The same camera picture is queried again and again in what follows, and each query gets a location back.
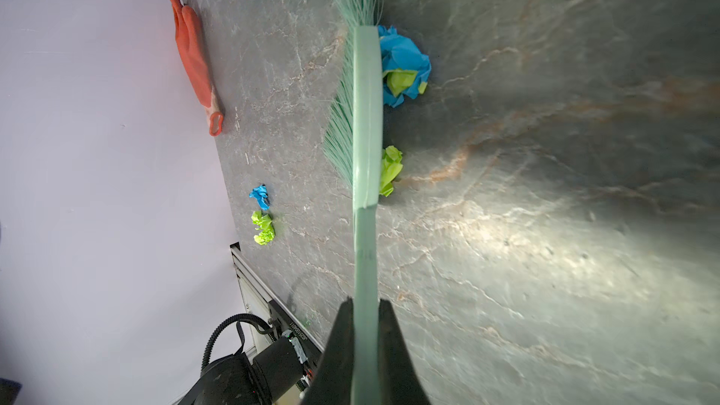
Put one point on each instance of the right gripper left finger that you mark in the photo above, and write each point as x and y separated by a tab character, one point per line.
332	383

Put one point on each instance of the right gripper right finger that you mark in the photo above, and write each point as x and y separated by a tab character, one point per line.
399	384

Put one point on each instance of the mint green hand brush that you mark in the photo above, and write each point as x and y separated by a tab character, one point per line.
353	143

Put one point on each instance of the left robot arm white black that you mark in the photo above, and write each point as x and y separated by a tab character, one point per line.
289	361

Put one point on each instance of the green paper scrap near left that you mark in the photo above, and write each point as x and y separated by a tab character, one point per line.
264	227

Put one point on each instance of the small blue paper scrap left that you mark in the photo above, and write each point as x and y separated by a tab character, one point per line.
260	195

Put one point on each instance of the blue green paper scrap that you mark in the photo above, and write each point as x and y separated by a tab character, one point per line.
405	68

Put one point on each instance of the red rubber glove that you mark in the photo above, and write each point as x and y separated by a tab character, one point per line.
189	40

